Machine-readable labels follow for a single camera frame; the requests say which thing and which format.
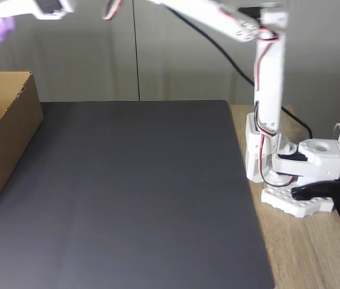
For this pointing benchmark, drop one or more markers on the brown cardboard box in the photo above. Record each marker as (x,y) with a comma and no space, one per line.
(4,156)

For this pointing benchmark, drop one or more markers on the white cabinet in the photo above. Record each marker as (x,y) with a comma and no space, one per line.
(67,60)

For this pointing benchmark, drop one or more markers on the dark grey table mat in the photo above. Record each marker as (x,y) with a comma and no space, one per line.
(97,195)

